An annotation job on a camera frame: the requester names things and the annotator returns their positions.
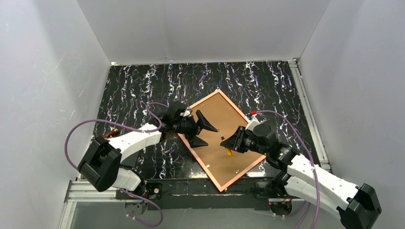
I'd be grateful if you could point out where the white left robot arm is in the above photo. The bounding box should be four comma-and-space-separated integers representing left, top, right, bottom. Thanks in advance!
77, 102, 218, 192

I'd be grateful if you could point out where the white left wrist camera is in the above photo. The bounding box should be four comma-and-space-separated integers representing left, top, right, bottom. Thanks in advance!
181, 107, 192, 117

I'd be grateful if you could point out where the yellow handled screwdriver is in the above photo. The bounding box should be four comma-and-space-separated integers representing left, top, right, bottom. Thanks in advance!
218, 129, 233, 156

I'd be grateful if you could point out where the red picture frame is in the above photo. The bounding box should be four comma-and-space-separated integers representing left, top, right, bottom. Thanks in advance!
177, 89, 267, 193

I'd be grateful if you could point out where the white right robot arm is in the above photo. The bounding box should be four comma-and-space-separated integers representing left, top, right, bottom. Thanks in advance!
220, 124, 382, 229

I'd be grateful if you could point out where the aluminium rail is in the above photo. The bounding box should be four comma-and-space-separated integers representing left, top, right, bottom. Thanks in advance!
60, 178, 352, 205
288, 59, 332, 172

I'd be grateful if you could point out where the aluminium front rail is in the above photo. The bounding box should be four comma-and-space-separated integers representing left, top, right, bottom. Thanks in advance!
60, 178, 352, 205

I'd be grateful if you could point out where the brown copper pipe fitting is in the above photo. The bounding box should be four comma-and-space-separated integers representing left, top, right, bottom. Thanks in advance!
102, 128, 119, 139

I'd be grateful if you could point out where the aluminium right side rail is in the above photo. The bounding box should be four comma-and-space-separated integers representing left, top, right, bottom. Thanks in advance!
288, 59, 332, 172

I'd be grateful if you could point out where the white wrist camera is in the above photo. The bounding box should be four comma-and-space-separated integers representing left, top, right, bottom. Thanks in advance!
245, 111, 260, 131
181, 107, 192, 117

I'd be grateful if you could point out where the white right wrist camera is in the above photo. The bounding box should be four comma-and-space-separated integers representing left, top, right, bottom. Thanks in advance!
245, 111, 260, 131

